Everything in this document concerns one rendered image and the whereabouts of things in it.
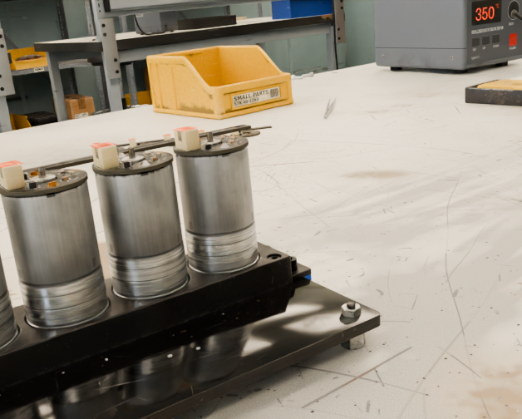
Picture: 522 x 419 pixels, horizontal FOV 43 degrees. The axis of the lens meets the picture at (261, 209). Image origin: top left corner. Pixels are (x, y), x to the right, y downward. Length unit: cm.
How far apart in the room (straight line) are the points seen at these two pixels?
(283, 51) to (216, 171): 591
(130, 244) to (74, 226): 2
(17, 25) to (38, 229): 473
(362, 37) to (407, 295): 627
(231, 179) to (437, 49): 66
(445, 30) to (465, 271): 60
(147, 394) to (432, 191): 23
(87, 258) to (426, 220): 18
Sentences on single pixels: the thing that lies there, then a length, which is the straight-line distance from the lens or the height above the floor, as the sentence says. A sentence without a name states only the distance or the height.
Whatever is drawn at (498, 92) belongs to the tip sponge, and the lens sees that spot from 63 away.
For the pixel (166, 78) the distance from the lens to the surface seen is 71.
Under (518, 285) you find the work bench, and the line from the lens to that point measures 26.
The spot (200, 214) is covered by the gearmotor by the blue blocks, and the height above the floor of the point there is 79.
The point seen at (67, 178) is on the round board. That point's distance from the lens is 20.
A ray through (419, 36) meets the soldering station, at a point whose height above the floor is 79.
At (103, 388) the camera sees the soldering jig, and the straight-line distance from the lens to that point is 19.
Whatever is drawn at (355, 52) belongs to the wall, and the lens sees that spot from 658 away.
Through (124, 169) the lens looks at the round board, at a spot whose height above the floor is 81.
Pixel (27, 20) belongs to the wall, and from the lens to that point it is 495.
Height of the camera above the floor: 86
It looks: 17 degrees down
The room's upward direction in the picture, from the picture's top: 5 degrees counter-clockwise
